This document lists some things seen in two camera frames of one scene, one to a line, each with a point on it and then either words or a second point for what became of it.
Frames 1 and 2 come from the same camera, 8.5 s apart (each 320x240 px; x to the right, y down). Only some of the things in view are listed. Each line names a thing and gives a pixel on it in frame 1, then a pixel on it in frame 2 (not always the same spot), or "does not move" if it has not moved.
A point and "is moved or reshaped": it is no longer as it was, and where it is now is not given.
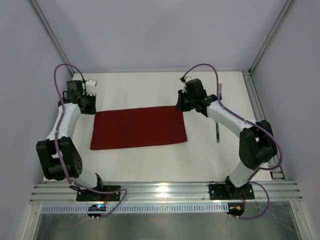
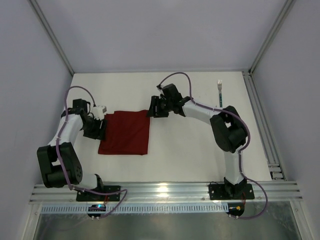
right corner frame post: x=288 y=5 does not move
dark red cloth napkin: x=127 y=128 is moved or reshaped
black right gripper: x=180 y=103 -> x=155 y=107
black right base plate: x=225 y=192 does not move
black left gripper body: x=89 y=105 -> x=99 y=130
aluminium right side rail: x=259 y=113 does not move
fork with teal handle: x=220 y=82 does not move
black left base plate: x=89 y=195 does not move
